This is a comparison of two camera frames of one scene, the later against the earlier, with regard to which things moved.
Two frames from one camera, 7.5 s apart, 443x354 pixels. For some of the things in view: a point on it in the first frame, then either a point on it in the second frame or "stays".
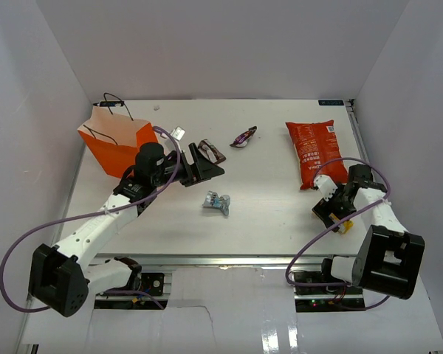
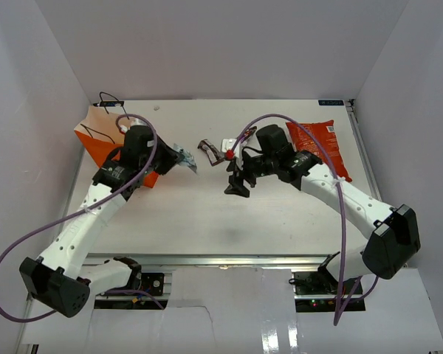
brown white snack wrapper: x=207 y=149 stays
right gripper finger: x=328 y=222 -> x=236 y=186
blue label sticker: x=331 y=102 stays
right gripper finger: x=323 y=209 -> x=238 y=173
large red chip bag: x=315 y=142 stays
